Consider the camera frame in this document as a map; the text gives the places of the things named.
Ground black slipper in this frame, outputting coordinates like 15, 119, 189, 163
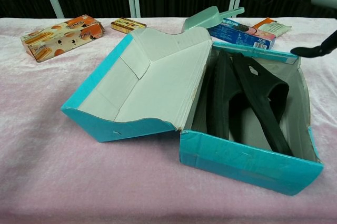
193, 49, 255, 141
233, 52, 294, 157

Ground orange biscuit box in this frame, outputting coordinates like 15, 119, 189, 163
20, 14, 106, 63

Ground mint green plastic scoop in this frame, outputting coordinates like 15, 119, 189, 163
183, 6, 245, 31

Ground blue cookie box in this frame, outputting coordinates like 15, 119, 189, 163
207, 18, 276, 50

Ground pink velvet tablecloth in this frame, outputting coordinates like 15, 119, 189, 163
0, 17, 337, 224

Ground orange white snack packet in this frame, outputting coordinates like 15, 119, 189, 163
252, 17, 292, 37

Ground teal cardboard shoe box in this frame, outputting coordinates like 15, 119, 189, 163
60, 26, 325, 197

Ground small yellow brown box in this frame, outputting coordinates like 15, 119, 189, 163
111, 17, 147, 34

